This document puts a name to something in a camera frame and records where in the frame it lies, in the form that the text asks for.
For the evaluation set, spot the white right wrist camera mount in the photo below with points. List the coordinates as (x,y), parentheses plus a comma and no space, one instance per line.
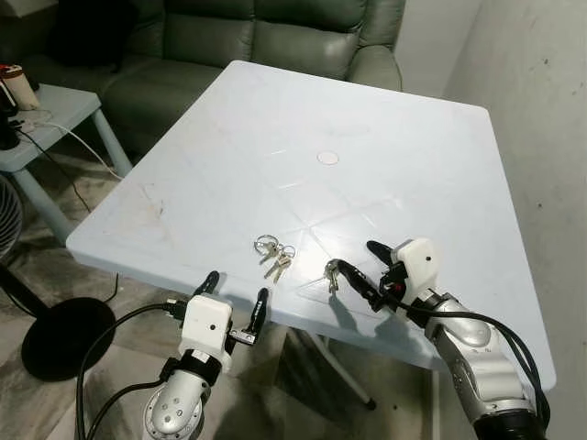
(417,261)

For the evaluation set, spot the black device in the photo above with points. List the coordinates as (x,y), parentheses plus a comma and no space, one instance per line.
(7,133)

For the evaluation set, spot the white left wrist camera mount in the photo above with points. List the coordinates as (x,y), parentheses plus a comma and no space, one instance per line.
(205,325)

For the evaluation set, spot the silver key bunch with rings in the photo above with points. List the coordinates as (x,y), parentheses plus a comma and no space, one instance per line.
(275,257)

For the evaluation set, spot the green leather sofa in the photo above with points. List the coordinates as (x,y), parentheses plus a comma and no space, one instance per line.
(303,41)

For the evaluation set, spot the black cushion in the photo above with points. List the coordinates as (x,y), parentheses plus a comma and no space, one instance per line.
(92,32)

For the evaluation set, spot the round white table plug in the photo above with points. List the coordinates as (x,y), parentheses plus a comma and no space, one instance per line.
(327,158)

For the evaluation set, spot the light blue side table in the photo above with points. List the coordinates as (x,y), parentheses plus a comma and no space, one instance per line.
(55,105)

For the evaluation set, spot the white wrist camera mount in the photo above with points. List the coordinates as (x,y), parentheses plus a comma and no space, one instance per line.
(417,261)
(205,325)

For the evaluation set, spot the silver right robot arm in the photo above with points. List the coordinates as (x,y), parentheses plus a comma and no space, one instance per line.
(477,367)

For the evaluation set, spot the beige cup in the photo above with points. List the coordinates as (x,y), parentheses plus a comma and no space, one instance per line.
(18,90)

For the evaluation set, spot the small silver key set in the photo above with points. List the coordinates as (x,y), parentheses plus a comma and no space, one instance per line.
(331,278)

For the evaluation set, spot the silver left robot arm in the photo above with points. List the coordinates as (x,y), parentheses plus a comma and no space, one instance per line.
(174,412)

